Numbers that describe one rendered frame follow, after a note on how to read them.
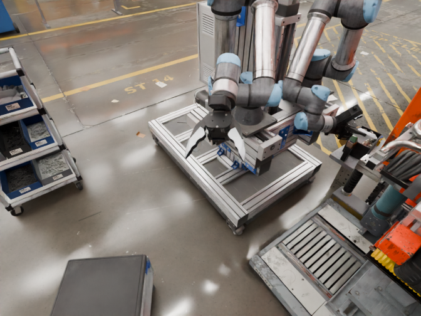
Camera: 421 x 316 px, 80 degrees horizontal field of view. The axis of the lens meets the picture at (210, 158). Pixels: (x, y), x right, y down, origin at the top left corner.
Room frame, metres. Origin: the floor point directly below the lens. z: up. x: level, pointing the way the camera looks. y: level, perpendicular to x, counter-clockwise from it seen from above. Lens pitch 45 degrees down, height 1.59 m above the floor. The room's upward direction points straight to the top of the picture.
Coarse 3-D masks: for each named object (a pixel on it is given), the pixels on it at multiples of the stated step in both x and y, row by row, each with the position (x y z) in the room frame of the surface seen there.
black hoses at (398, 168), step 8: (408, 152) 0.59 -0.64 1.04; (392, 160) 0.58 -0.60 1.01; (400, 160) 0.57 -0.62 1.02; (408, 160) 0.56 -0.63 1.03; (416, 160) 0.55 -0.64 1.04; (384, 168) 0.57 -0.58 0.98; (392, 168) 0.56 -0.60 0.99; (400, 168) 0.55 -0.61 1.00; (408, 168) 0.54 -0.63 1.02; (416, 168) 0.53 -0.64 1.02; (392, 176) 0.54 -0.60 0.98; (400, 176) 0.53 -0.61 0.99; (408, 176) 0.52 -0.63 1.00; (400, 184) 0.51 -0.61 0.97; (408, 184) 0.50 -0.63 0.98
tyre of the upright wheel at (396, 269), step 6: (420, 252) 0.33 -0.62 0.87; (414, 258) 0.33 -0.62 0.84; (420, 258) 0.32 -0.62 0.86; (396, 264) 0.40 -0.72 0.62; (402, 264) 0.35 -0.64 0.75; (408, 264) 0.33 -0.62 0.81; (414, 264) 0.32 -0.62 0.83; (420, 264) 0.31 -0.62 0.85; (396, 270) 0.35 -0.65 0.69; (402, 270) 0.33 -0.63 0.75; (408, 270) 0.31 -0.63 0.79; (414, 270) 0.31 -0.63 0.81; (420, 270) 0.30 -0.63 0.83; (402, 276) 0.32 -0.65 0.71; (408, 276) 0.31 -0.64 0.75; (414, 276) 0.30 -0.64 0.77; (420, 276) 0.29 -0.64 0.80; (408, 282) 0.30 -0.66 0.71; (414, 282) 0.30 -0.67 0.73; (420, 282) 0.28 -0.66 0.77; (414, 288) 0.29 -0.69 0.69; (420, 288) 0.28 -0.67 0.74; (420, 294) 0.29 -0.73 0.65
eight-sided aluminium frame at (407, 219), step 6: (420, 204) 0.43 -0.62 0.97; (414, 210) 0.43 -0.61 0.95; (420, 210) 0.42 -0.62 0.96; (408, 216) 0.42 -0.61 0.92; (414, 216) 0.42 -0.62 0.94; (420, 216) 0.41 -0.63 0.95; (402, 222) 0.42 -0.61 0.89; (408, 222) 0.42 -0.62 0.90; (414, 222) 0.59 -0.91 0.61; (420, 222) 0.59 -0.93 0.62; (414, 228) 0.56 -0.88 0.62; (420, 228) 0.39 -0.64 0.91; (420, 234) 0.38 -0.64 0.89
